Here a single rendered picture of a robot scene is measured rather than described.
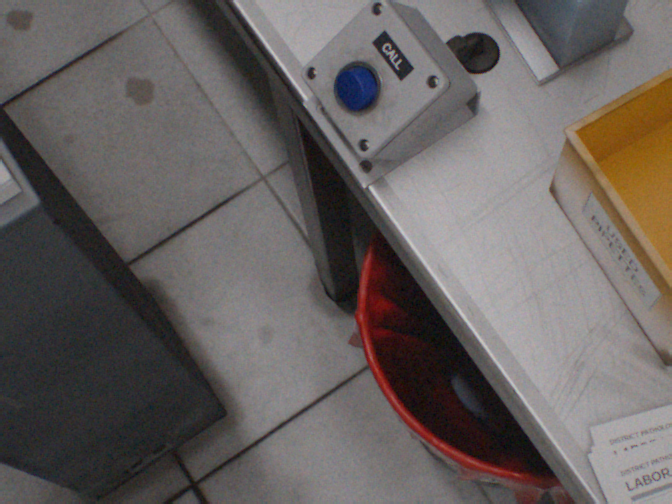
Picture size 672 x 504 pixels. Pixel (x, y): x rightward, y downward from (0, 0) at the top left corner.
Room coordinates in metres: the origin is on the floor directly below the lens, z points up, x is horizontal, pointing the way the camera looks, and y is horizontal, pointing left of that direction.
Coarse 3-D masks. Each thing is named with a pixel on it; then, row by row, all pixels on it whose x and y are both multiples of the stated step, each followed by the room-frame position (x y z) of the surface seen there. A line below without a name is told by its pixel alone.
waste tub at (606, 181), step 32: (640, 96) 0.25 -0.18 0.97; (576, 128) 0.23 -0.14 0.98; (608, 128) 0.24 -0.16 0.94; (640, 128) 0.25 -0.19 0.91; (576, 160) 0.22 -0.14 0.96; (608, 160) 0.24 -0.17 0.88; (640, 160) 0.24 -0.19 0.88; (576, 192) 0.21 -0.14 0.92; (608, 192) 0.19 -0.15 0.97; (640, 192) 0.22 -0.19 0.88; (576, 224) 0.20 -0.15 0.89; (608, 224) 0.19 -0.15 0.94; (640, 224) 0.20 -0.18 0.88; (608, 256) 0.18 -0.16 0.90; (640, 256) 0.16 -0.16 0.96; (640, 288) 0.15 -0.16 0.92; (640, 320) 0.14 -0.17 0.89
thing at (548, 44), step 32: (512, 0) 0.36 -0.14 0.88; (544, 0) 0.33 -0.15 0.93; (576, 0) 0.31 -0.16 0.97; (608, 0) 0.31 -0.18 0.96; (512, 32) 0.34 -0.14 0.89; (544, 32) 0.33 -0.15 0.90; (576, 32) 0.31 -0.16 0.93; (608, 32) 0.32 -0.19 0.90; (544, 64) 0.31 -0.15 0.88; (576, 64) 0.31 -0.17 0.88
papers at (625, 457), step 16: (640, 416) 0.08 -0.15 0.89; (656, 416) 0.08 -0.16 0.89; (592, 432) 0.08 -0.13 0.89; (608, 432) 0.08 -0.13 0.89; (624, 432) 0.08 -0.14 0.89; (640, 432) 0.07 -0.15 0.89; (656, 432) 0.07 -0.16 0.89; (592, 448) 0.07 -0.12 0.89; (608, 448) 0.07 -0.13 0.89; (624, 448) 0.07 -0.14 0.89; (640, 448) 0.07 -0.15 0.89; (656, 448) 0.06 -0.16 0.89; (592, 464) 0.06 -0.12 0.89; (608, 464) 0.06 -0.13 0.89; (624, 464) 0.06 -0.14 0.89; (640, 464) 0.06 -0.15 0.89; (656, 464) 0.06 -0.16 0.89; (608, 480) 0.05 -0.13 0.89; (624, 480) 0.05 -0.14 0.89; (640, 480) 0.05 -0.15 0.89; (656, 480) 0.05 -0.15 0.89; (608, 496) 0.04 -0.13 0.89; (624, 496) 0.04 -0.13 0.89; (640, 496) 0.04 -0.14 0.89; (656, 496) 0.04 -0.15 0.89
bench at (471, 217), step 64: (256, 0) 0.40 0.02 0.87; (320, 0) 0.39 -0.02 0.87; (448, 0) 0.37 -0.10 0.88; (640, 0) 0.35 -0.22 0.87; (512, 64) 0.32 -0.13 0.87; (640, 64) 0.30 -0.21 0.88; (512, 128) 0.28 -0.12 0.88; (320, 192) 0.41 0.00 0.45; (384, 192) 0.25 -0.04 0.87; (448, 192) 0.24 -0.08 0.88; (512, 192) 0.24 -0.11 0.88; (320, 256) 0.41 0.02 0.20; (448, 256) 0.20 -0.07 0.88; (512, 256) 0.19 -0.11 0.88; (576, 256) 0.19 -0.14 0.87; (448, 320) 0.17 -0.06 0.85; (512, 320) 0.16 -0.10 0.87; (576, 320) 0.15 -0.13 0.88; (512, 384) 0.12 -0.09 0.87; (576, 384) 0.11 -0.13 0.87; (640, 384) 0.10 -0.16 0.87; (576, 448) 0.07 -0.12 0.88
